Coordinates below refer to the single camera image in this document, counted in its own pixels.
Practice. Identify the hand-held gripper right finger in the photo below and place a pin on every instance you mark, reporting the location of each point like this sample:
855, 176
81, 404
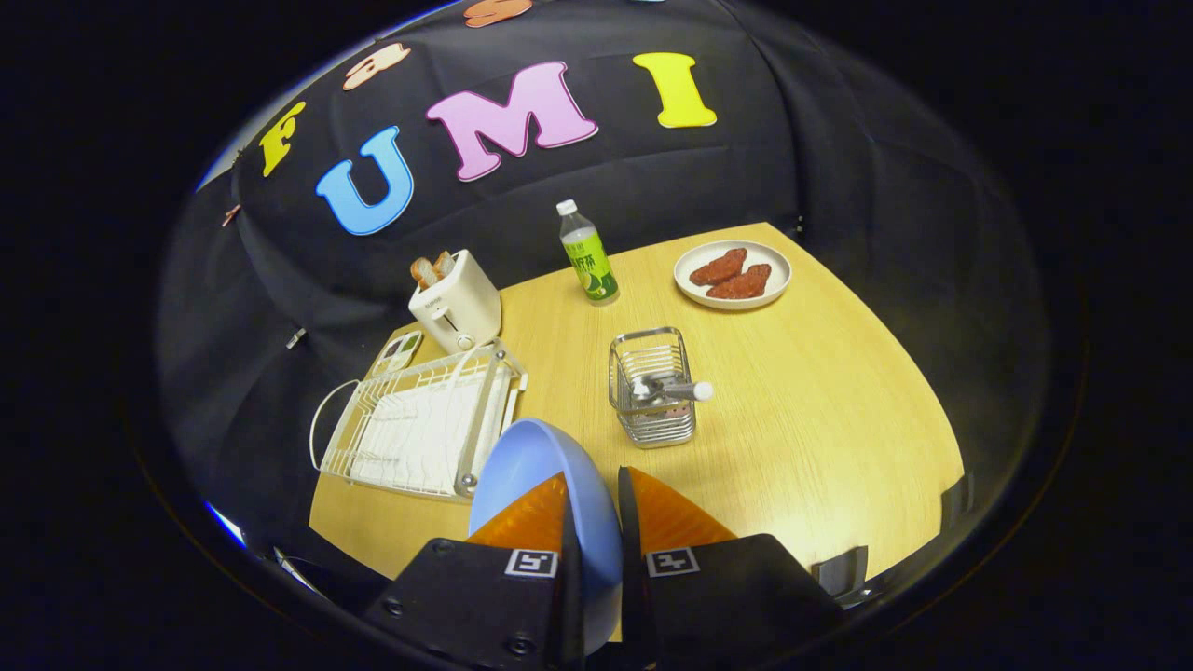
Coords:
630, 559

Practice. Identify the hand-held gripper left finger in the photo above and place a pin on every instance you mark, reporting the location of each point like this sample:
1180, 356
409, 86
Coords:
572, 596

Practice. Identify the blue plate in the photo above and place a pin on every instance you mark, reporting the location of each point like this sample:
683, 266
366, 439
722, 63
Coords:
541, 457

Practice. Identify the metal spoon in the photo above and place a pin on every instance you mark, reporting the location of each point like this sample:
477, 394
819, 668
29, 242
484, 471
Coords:
685, 390

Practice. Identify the white round plate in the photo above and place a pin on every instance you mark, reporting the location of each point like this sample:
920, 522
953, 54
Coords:
690, 280

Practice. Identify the white ribbed drip tray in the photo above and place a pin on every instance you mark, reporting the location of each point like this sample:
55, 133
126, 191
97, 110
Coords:
410, 443

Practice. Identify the green label drink bottle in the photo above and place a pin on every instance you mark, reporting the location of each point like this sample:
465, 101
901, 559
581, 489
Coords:
589, 266

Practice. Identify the brown meat piece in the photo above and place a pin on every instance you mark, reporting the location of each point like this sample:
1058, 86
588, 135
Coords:
719, 267
741, 283

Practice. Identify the small compartment tray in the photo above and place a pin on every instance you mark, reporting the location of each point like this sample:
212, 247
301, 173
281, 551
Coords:
396, 352

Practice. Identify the white toaster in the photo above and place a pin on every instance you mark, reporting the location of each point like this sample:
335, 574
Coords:
459, 303

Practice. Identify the toast bread slice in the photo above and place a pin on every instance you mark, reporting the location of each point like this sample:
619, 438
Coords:
444, 264
424, 272

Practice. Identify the black backdrop cloth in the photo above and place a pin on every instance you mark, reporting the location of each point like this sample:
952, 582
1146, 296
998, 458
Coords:
708, 177

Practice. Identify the orange clip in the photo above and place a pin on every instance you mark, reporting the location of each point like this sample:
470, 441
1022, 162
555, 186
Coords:
230, 214

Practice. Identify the black table edge bracket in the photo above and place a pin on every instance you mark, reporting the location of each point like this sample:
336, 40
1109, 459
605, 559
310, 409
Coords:
957, 499
839, 568

